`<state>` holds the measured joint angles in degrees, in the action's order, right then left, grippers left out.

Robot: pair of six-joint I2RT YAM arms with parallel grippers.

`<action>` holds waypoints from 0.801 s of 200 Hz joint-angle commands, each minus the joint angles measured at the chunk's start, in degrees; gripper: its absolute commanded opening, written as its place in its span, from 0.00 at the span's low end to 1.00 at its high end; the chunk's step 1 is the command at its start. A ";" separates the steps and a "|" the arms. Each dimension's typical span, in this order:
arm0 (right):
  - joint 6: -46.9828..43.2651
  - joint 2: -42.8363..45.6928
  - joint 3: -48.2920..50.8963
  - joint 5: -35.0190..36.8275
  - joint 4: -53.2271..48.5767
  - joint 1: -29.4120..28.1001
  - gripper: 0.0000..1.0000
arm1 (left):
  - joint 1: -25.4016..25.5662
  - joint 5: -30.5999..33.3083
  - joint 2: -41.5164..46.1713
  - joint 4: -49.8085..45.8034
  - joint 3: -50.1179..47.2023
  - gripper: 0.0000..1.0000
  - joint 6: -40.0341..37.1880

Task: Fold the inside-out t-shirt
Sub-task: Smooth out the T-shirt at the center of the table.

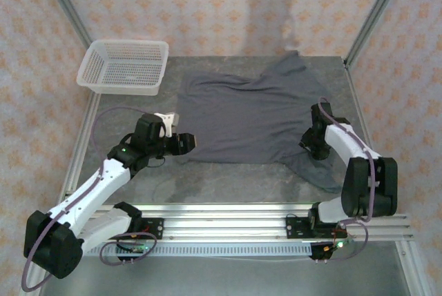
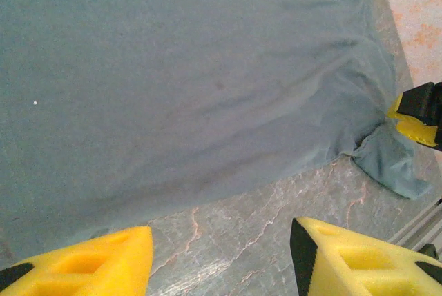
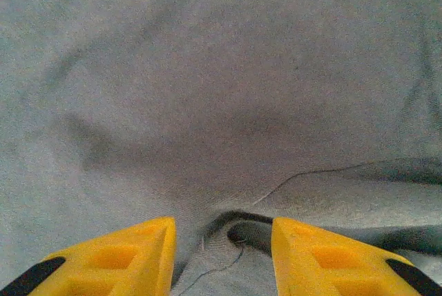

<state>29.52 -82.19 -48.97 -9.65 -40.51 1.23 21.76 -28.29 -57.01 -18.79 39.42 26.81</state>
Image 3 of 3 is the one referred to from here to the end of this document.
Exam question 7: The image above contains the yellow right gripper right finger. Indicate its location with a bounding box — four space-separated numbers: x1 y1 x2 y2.
271 216 442 296

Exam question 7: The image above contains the grey t-shirt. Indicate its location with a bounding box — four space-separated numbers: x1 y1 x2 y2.
0 0 442 296

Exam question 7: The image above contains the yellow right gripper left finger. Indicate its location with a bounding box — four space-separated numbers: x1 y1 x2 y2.
0 216 177 296

